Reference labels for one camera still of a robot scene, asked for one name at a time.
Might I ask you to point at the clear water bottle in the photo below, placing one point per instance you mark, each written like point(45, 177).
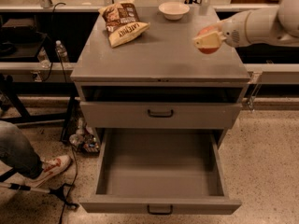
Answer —
point(62, 52)

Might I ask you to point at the white bowl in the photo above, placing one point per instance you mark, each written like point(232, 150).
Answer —
point(174, 11)

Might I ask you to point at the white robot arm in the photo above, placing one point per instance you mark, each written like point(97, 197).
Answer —
point(275, 26)

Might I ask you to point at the black white stand leg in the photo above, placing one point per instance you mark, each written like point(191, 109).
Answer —
point(59, 192)

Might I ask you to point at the black table frame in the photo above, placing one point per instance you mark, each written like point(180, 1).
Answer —
point(36, 93)

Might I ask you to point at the chips bag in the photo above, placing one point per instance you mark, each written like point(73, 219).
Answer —
point(122, 22)

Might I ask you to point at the white red sneaker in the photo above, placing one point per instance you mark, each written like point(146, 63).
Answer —
point(50, 169)

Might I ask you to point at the closed grey upper drawer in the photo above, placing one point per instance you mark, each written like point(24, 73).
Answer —
point(160, 115)

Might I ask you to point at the grey drawer cabinet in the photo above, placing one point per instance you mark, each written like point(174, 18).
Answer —
point(160, 66)

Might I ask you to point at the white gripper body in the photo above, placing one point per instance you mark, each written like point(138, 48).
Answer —
point(234, 32)

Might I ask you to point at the pile of small clutter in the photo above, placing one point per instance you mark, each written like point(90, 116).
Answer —
point(83, 139)

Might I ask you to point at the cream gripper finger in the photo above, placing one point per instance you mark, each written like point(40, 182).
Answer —
point(222, 26)
point(198, 41)

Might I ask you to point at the red apple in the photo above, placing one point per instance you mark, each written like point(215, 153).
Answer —
point(211, 40)

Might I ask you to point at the open grey bottom drawer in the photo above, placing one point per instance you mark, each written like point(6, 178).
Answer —
point(160, 172)

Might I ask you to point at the jeans leg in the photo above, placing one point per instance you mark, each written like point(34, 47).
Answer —
point(17, 152)

